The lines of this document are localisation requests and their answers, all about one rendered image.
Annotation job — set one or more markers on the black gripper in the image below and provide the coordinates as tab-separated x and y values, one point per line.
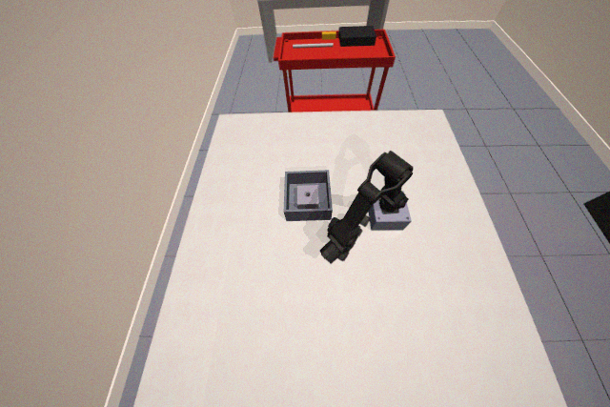
364	223

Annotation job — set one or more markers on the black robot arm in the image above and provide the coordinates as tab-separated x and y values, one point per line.
344	232

